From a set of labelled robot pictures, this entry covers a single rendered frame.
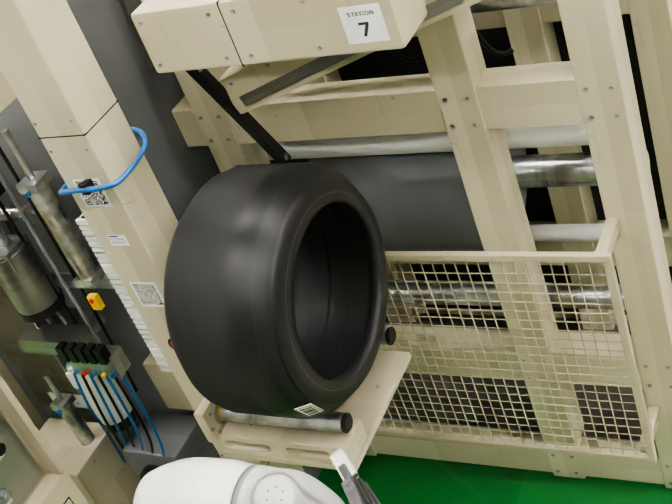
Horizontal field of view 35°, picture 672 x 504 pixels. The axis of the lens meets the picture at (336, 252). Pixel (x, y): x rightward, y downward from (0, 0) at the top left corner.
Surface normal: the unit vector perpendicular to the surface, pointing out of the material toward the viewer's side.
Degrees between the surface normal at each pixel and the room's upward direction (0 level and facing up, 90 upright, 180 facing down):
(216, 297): 51
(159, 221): 90
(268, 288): 60
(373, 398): 0
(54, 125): 90
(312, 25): 90
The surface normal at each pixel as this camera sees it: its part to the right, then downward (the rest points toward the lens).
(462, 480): -0.32, -0.77
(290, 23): -0.38, 0.64
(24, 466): 0.87, 0.00
